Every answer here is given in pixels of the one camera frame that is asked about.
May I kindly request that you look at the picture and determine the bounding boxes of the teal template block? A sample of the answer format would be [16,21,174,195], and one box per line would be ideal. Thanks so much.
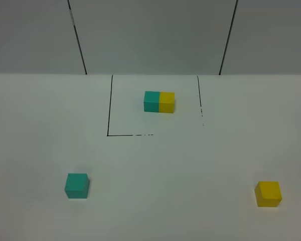
[143,91,160,112]

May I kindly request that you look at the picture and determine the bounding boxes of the yellow template block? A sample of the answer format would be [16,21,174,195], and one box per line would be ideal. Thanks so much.
[159,92,175,113]

